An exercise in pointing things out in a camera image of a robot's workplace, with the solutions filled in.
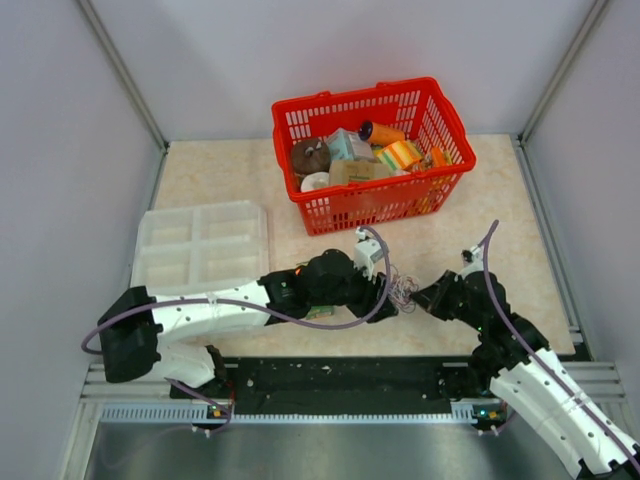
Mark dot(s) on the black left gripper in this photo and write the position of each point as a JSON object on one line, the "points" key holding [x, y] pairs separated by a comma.
{"points": [[371, 294]]}

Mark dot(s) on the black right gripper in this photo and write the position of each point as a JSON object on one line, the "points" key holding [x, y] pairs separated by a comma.
{"points": [[432, 297]]}

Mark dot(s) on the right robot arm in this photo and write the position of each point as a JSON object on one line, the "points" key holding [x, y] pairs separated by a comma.
{"points": [[515, 363]]}

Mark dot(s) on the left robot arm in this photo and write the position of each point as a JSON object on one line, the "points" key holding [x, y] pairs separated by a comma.
{"points": [[142, 334]]}

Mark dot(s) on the orange yellow sponge pack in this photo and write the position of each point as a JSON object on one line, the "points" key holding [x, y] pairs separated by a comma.
{"points": [[319, 312]]}

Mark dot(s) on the white tape roll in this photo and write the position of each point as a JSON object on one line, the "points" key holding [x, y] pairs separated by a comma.
{"points": [[315, 181]]}

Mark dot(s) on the brown cardboard box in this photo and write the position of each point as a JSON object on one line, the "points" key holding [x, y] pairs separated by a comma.
{"points": [[344, 172]]}

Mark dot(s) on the orange small packet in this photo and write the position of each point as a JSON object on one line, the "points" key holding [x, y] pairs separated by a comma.
{"points": [[437, 158]]}

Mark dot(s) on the yellow green striped sponge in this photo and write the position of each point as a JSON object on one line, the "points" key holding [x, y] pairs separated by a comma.
{"points": [[400, 155]]}

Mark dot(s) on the brown round object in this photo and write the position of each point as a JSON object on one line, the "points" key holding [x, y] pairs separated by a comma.
{"points": [[310, 156]]}

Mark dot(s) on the teal white box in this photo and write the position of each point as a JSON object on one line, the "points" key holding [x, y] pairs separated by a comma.
{"points": [[346, 145]]}

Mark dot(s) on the orange bottle dark cap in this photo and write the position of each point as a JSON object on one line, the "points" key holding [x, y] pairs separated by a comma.
{"points": [[379, 134]]}

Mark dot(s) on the clear plastic compartment tray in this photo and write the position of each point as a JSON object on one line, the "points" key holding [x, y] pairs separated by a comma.
{"points": [[201, 248]]}

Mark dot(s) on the red plastic basket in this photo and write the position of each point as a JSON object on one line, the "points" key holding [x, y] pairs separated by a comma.
{"points": [[418, 107]]}

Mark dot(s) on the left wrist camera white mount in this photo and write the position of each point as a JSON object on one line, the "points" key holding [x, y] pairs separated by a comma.
{"points": [[368, 250]]}

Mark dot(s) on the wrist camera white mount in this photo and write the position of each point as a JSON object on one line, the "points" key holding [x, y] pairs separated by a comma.
{"points": [[473, 261], [368, 250]]}

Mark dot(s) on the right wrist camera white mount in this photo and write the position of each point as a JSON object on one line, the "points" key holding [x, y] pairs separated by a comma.
{"points": [[473, 261]]}

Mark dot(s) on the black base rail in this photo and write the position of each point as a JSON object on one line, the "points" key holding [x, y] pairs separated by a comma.
{"points": [[345, 385]]}

